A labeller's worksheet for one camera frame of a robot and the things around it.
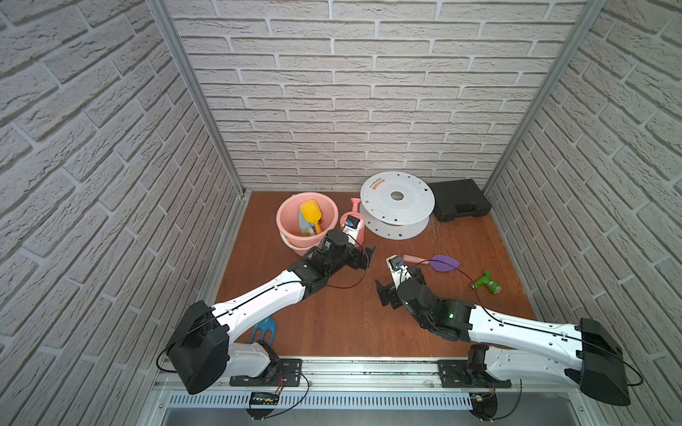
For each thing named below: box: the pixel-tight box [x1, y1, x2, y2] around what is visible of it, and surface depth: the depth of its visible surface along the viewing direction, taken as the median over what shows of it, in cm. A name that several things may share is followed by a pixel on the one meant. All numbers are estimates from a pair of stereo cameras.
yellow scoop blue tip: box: [299, 198, 323, 235], surface depth 98 cm
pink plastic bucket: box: [276, 191, 340, 257], surface depth 95 cm
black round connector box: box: [470, 393, 499, 421], surface depth 72 cm
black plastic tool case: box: [428, 178, 492, 222], surface depth 111 cm
